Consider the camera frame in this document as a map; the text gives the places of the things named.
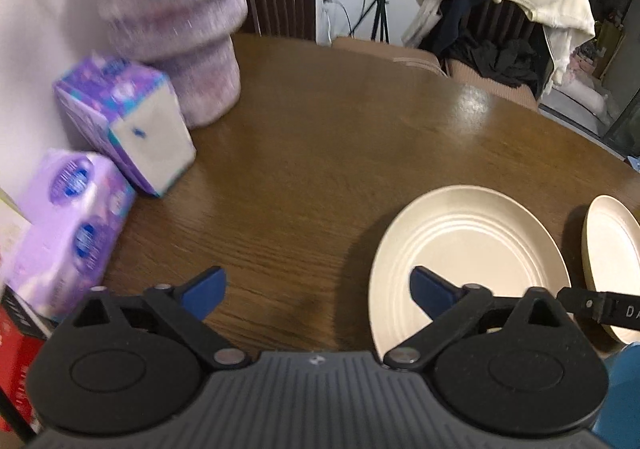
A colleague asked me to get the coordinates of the cream plate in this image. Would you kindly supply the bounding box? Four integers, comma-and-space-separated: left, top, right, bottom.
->
582, 195, 639, 345
368, 186, 570, 356

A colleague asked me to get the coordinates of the blue bowl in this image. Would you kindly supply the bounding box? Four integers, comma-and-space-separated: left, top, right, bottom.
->
593, 343, 640, 449

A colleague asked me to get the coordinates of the purple tissue pack lower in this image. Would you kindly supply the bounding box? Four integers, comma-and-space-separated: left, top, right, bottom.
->
1, 150, 136, 322

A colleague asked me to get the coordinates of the purple tissue pack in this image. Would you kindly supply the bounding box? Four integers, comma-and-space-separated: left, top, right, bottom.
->
53, 53, 196, 196
1, 150, 136, 322

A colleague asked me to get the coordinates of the red box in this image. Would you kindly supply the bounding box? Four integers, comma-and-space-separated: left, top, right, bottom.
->
0, 287, 54, 431

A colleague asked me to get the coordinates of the purple tissue pack upper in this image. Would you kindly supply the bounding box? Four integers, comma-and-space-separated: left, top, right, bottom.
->
53, 53, 196, 196

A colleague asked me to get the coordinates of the white plush toy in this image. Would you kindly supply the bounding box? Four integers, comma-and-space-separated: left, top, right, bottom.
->
559, 76, 620, 126

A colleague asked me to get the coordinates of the chair with clothes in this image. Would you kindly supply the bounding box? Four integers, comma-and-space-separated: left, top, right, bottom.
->
416, 0, 552, 111

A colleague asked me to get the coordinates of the pink textured vase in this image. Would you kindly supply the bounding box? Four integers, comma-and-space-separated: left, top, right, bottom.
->
99, 0, 247, 128

